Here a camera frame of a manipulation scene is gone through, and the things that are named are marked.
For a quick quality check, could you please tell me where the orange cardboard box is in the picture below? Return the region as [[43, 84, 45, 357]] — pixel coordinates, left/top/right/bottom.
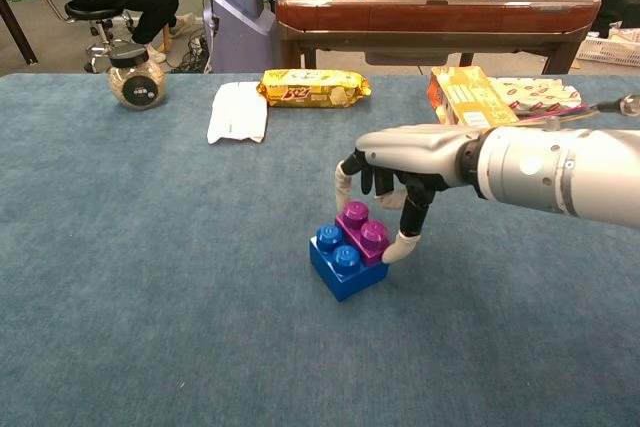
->
[[427, 65, 521, 127]]

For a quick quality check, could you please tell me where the yellow snack packet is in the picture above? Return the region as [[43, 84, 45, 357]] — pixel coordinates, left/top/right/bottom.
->
[[256, 68, 373, 109]]

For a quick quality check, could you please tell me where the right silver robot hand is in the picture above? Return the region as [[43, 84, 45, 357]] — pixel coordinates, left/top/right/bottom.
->
[[334, 122, 484, 264]]

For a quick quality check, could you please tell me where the blue building block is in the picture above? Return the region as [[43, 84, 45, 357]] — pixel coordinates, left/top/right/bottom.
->
[[309, 223, 390, 303]]

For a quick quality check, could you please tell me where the glass jar with black lid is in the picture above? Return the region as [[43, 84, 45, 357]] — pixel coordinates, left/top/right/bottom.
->
[[107, 43, 167, 111]]

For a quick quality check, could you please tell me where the brown mahjong table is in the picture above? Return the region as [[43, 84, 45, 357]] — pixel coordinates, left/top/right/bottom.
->
[[274, 0, 602, 76]]

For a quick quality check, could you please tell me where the black bag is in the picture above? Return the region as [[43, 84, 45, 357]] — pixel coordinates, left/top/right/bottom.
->
[[597, 0, 640, 38]]

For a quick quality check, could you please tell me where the black floor cable bundle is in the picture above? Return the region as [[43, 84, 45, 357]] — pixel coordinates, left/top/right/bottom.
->
[[169, 31, 214, 74]]

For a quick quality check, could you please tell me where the light blue machine base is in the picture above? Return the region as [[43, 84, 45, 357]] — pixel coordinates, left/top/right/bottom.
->
[[202, 0, 277, 74]]

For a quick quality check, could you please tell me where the purple building block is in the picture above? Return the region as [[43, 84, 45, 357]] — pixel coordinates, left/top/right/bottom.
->
[[335, 200, 391, 268]]

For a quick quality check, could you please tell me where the white flat packet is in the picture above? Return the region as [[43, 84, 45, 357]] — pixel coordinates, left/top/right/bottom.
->
[[206, 80, 269, 145]]

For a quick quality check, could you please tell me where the chrome wheeled stool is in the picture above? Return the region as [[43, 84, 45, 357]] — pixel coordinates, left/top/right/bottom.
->
[[14, 0, 151, 73]]

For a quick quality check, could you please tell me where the white plastic basket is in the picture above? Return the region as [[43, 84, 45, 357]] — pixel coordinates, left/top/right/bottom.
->
[[576, 35, 640, 68]]

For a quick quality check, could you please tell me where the blue table mat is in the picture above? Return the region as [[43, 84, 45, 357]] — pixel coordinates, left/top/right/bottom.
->
[[0, 72, 640, 427]]

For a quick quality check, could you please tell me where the white red-patterned packet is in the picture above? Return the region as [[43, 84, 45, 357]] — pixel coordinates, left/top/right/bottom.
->
[[487, 76, 584, 118]]

